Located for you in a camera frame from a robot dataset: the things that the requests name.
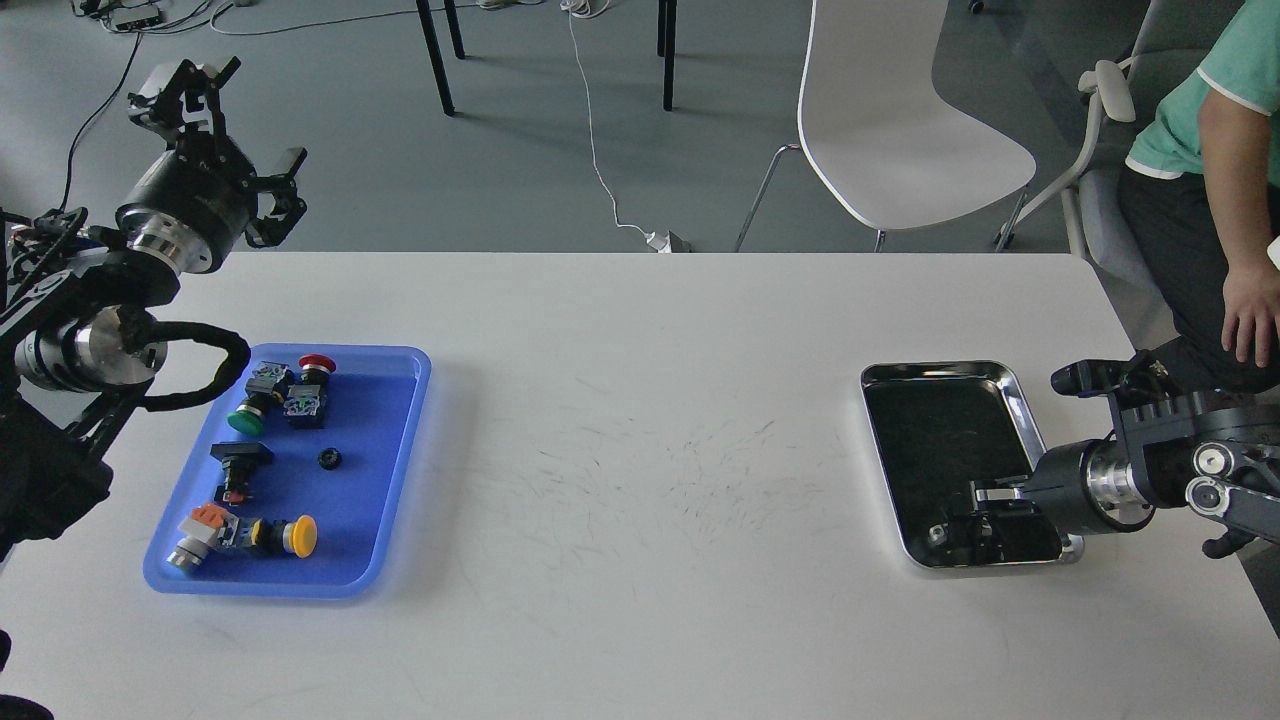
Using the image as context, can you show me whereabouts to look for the silver orange selector switch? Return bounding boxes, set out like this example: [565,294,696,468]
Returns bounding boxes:
[166,502,241,573]

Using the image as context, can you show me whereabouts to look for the black table legs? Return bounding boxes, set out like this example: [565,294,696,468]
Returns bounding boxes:
[413,0,467,117]
[655,0,678,111]

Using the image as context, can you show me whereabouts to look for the black table legs right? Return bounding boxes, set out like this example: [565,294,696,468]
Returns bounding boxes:
[655,0,678,111]

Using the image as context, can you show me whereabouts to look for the red push button switch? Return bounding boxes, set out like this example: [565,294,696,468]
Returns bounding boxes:
[283,354,337,429]

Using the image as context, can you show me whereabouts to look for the white plastic chair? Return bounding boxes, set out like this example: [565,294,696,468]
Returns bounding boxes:
[783,1,1036,247]

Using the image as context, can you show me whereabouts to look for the white cable with charger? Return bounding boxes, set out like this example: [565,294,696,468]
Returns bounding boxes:
[561,0,696,255]

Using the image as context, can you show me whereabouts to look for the black floor cable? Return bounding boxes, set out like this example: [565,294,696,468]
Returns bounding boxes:
[55,0,421,217]

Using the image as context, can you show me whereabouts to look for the black square push button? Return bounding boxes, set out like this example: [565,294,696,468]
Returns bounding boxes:
[209,441,275,506]

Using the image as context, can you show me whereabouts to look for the grey office chair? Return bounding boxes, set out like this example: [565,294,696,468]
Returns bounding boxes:
[995,1,1242,293]

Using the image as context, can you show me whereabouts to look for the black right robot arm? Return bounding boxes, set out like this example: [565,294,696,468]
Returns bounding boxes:
[972,351,1279,559]

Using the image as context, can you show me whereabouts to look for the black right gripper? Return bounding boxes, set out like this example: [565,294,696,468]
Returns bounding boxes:
[970,439,1151,536]

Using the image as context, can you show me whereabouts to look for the shiny metal tray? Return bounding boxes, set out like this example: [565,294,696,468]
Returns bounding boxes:
[860,360,1085,571]

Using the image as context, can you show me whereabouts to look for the small black gear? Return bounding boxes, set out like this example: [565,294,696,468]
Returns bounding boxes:
[316,447,343,471]

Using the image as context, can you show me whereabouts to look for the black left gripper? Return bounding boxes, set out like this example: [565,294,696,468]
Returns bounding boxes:
[115,56,308,274]

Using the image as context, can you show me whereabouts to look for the person in green shirt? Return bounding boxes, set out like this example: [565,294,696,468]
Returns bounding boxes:
[1117,1,1279,393]

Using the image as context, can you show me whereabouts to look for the person's hand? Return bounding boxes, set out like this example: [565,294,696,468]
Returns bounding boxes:
[1220,265,1279,368]

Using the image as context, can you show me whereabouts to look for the green push button switch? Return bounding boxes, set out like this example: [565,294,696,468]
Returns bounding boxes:
[227,361,294,437]

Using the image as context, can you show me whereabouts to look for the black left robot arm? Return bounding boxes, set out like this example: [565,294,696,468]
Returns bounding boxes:
[1,58,307,556]

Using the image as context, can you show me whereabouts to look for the yellow push button switch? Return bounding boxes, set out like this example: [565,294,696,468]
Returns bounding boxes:
[237,514,319,559]

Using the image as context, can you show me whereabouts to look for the blue plastic tray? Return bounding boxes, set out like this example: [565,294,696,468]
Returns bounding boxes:
[143,343,431,598]

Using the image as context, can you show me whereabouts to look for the black table legs left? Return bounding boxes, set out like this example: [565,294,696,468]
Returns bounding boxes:
[413,0,467,117]

